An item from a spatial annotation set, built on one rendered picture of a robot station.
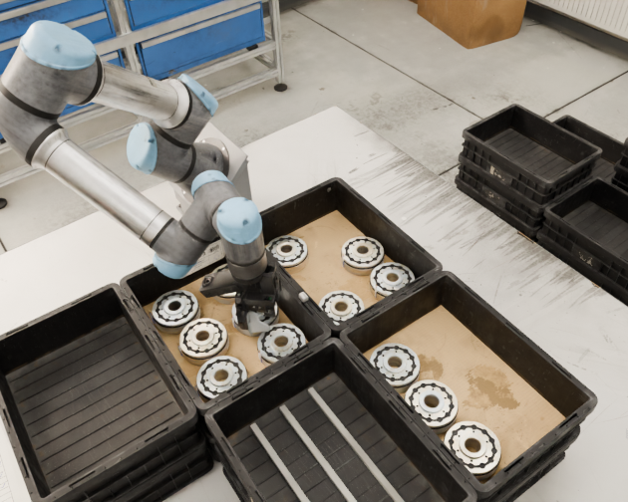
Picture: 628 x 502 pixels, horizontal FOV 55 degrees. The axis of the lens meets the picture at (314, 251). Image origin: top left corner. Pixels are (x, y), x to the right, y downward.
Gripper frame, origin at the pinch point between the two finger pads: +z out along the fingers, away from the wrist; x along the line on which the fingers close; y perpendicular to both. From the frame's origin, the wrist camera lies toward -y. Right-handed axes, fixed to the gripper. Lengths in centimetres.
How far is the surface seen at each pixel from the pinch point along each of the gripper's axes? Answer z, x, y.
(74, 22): 22, 157, -121
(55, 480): 0.2, -39.0, -27.7
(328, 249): 3.8, 26.5, 13.0
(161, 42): 45, 184, -95
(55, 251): 17, 27, -66
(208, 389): -1.6, -17.8, -4.0
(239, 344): 2.0, -4.4, -1.6
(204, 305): 2.6, 4.9, -12.4
